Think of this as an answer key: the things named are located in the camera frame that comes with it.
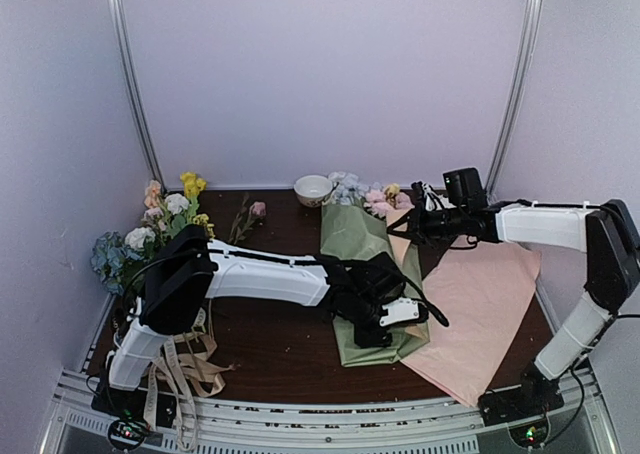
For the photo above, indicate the right aluminium frame post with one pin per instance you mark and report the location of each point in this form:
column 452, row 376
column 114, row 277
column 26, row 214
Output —
column 525, row 54

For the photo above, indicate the tan kraft paper sheet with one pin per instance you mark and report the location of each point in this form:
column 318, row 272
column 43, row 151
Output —
column 399, row 246

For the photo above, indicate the single pink bud stem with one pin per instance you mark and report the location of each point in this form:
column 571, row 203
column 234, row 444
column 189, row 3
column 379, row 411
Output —
column 249, row 215

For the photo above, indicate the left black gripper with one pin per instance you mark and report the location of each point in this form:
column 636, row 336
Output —
column 368, row 340

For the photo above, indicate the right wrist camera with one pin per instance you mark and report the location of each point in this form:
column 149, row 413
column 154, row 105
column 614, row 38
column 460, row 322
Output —
column 426, row 198

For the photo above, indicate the pink wrapping paper sheet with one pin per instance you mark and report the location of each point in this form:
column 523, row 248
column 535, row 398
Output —
column 484, row 292

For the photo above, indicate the beige printed ribbon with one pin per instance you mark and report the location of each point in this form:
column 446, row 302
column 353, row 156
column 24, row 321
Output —
column 182, row 361

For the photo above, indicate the white patterned ceramic bowl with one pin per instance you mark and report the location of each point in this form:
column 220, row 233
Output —
column 313, row 190

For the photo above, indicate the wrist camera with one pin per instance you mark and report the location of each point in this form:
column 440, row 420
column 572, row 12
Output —
column 426, row 198
column 403, row 311

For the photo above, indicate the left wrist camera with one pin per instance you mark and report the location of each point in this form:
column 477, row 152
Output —
column 403, row 311

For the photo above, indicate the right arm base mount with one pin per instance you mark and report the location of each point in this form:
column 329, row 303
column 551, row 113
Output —
column 527, row 420

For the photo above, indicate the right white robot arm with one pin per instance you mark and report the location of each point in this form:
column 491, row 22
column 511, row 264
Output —
column 605, row 235

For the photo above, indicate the aluminium frame post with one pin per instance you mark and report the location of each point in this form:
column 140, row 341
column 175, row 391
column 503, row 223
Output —
column 132, row 89
column 525, row 54

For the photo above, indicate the yellow fake flower stem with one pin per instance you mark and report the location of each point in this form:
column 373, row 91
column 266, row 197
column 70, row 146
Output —
column 391, row 192

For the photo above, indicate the blue fake flower stem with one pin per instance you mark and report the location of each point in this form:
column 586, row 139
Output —
column 348, row 189

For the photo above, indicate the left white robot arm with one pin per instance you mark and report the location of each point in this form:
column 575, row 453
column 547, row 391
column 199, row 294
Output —
column 190, row 269

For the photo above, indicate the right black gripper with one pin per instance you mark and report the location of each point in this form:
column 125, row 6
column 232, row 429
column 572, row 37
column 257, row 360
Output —
column 413, row 227

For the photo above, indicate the pink carnation fake flower stem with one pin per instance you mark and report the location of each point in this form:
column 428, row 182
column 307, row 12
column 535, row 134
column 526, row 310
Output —
column 376, row 205

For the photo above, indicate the left aluminium frame post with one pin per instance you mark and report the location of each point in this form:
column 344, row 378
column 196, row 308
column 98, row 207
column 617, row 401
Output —
column 132, row 89

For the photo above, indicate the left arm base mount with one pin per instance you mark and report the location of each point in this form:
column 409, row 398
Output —
column 129, row 430

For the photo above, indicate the bunch of fake flowers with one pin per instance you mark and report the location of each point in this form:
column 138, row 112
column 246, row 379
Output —
column 116, row 258

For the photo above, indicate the green wrapping paper sheet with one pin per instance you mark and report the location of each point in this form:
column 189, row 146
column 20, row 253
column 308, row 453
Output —
column 352, row 235

